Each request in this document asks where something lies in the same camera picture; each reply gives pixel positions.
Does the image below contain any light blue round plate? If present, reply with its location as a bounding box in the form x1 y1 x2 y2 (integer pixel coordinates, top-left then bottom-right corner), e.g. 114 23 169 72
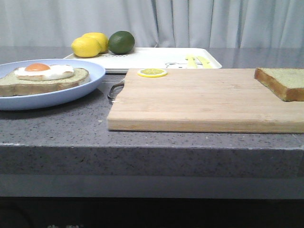
0 59 105 111

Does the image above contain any fried egg toy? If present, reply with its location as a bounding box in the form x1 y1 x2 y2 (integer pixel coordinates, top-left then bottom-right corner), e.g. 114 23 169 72
13 63 74 81

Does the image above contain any bread slice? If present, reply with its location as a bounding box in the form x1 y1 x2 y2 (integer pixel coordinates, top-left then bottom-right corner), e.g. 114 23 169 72
254 68 304 102
0 68 90 97

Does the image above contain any cream bear serving tray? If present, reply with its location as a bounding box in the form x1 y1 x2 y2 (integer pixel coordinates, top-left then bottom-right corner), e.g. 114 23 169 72
65 47 222 74

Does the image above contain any bamboo cutting board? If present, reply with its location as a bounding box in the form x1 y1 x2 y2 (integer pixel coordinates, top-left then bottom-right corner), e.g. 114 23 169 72
107 69 304 133

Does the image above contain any yellow lemon slice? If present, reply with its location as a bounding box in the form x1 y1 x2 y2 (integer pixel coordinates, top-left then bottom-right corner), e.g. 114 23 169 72
137 68 167 78

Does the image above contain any yellow plastic fork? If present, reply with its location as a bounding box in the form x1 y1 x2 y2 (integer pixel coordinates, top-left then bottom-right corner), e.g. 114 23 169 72
186 55 198 69

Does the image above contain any yellow plastic knife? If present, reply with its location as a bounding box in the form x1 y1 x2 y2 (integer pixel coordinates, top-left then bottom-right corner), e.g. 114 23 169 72
196 56 214 69

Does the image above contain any green lime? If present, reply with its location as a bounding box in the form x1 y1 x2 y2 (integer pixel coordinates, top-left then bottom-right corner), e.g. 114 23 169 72
108 30 135 54

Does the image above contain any rear yellow lemon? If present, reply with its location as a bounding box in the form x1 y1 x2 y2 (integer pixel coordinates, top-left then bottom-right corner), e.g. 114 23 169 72
82 32 108 54

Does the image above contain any front yellow lemon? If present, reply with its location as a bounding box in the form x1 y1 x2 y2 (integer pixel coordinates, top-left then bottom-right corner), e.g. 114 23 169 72
71 37 102 57

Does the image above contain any grey white curtain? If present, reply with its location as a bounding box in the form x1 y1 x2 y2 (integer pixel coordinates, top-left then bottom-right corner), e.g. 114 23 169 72
0 0 304 48

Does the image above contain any metal cutting board handle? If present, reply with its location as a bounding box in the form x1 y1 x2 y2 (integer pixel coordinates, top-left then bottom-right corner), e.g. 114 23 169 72
107 79 125 102

